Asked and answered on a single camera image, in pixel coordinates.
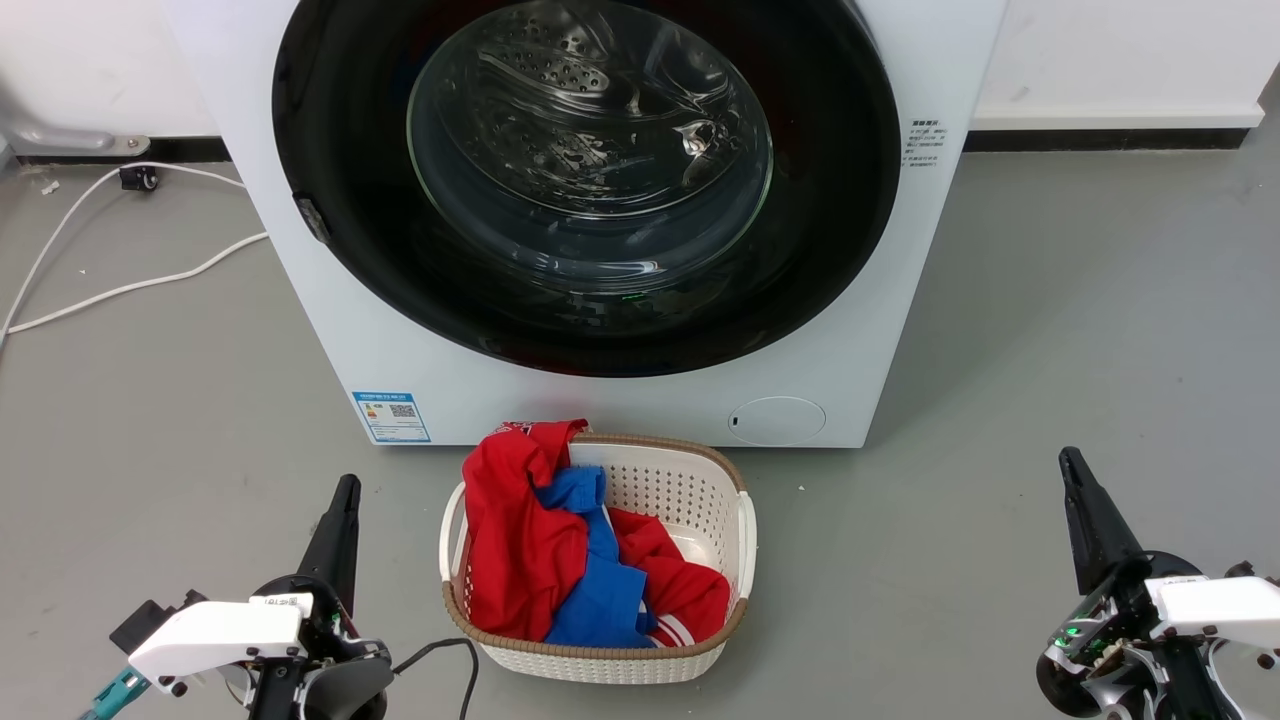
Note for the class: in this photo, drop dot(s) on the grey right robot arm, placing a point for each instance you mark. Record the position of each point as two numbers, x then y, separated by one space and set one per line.
1190 685

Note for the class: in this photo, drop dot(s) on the grey metal pipe bracket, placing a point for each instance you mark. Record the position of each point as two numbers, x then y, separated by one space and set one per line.
60 135

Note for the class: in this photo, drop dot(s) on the white front-load washing machine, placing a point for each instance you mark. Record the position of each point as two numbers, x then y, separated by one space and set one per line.
320 330

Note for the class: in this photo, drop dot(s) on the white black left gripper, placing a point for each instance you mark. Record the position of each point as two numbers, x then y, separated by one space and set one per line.
215 635

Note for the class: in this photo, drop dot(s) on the round white filter cover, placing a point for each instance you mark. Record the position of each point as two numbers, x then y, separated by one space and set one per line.
777 421

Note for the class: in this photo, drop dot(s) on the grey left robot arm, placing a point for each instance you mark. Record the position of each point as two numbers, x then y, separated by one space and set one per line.
340 690

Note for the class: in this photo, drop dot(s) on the blue energy label sticker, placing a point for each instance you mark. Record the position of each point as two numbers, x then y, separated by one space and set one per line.
392 417

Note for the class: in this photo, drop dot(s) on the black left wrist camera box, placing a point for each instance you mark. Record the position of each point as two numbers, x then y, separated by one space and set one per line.
150 620

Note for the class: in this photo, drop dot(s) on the black round glass washer door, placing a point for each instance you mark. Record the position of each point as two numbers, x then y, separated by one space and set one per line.
330 100

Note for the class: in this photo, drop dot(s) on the white perforated laundry basket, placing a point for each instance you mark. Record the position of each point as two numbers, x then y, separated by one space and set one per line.
680 490

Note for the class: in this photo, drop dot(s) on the small printed text label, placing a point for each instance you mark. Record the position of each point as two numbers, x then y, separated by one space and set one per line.
924 143

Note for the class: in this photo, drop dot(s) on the blue garment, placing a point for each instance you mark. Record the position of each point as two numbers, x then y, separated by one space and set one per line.
600 600

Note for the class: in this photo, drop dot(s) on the red garment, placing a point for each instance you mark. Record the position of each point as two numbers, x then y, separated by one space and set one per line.
520 560

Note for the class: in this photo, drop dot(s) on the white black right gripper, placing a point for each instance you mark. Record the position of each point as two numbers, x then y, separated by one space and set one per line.
1200 605

